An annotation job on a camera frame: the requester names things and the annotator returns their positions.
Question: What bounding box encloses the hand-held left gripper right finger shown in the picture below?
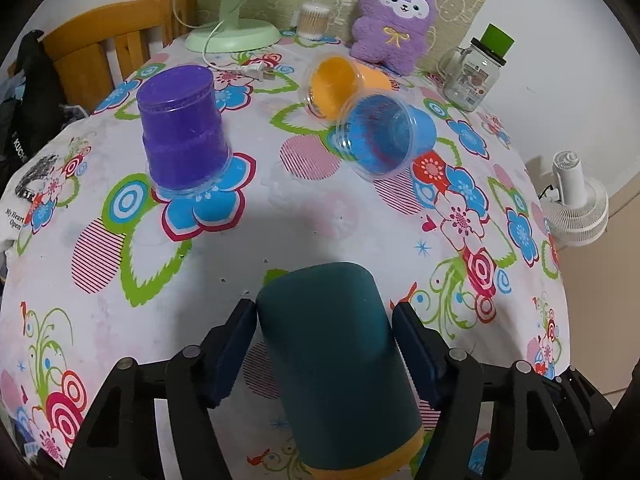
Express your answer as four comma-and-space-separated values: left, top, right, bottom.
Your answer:
391, 302, 586, 480

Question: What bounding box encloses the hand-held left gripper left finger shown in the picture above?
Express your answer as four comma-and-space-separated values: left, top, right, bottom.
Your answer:
64, 298, 258, 480

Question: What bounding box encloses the dark teal cup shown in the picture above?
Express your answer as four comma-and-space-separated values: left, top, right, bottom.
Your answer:
255, 262, 426, 480

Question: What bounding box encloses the blue plastic cup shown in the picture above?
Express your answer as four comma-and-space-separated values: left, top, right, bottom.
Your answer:
335, 87, 438, 181

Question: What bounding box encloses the purple plastic cup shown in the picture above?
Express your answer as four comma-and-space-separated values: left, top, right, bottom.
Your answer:
136, 64, 234, 198

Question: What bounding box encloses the orange plastic cup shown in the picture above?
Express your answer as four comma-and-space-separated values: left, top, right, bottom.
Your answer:
299, 52, 396, 122

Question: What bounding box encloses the floral tablecloth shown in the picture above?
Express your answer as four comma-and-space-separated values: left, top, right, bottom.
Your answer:
0, 30, 573, 480

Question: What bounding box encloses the white small fan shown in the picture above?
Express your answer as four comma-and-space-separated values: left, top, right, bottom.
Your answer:
541, 151, 610, 248

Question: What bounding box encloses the glass mug jar green lid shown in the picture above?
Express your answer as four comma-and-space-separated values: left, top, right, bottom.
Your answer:
438, 23, 515, 113

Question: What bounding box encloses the purple plush toy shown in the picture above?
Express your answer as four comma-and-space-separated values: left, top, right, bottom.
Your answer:
348, 0, 438, 75

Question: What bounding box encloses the wooden chair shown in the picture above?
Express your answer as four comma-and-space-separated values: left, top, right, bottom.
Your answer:
39, 0, 198, 113

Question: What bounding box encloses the cotton swab container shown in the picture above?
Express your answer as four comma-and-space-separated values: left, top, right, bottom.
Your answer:
297, 2, 335, 41

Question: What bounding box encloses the white power plug cable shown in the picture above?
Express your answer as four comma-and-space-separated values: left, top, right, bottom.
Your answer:
202, 20, 277, 82

